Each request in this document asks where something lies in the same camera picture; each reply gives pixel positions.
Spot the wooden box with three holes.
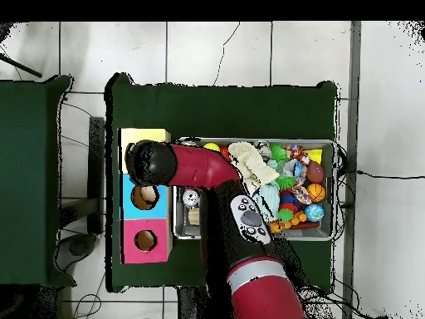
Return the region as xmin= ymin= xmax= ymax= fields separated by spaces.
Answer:
xmin=118 ymin=128 xmax=173 ymax=265

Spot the shallow mesh bin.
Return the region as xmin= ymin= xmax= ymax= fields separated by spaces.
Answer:
xmin=172 ymin=136 xmax=337 ymax=242

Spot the silver drink can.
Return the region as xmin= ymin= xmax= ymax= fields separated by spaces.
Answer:
xmin=181 ymin=188 xmax=201 ymax=209

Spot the cream knitted cloth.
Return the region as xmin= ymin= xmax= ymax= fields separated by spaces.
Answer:
xmin=227 ymin=141 xmax=281 ymax=194

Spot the light blue knitted cloth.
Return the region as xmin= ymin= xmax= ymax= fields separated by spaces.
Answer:
xmin=252 ymin=181 xmax=281 ymax=222

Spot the dark green tablecloth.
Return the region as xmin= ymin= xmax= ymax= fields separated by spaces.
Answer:
xmin=105 ymin=72 xmax=339 ymax=294
xmin=0 ymin=75 xmax=77 ymax=288

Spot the brown mini football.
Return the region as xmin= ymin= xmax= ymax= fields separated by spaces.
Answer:
xmin=305 ymin=160 xmax=325 ymax=184

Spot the orange mini basketball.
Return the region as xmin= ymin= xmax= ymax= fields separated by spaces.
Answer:
xmin=306 ymin=183 xmax=326 ymax=204

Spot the blue green globe ball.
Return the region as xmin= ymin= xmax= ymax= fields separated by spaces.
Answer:
xmin=304 ymin=203 xmax=325 ymax=223

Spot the black upright panel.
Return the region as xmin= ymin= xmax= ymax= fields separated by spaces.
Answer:
xmin=88 ymin=116 xmax=105 ymax=235

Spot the grey stand base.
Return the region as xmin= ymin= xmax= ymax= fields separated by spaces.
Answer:
xmin=54 ymin=233 xmax=97 ymax=272

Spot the dark thin rod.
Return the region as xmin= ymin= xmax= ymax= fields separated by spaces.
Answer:
xmin=0 ymin=52 xmax=43 ymax=79

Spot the grey floor cable cover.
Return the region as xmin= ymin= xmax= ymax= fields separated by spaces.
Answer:
xmin=341 ymin=21 xmax=363 ymax=319

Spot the black cable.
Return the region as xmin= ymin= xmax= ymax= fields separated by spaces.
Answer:
xmin=356 ymin=169 xmax=425 ymax=180

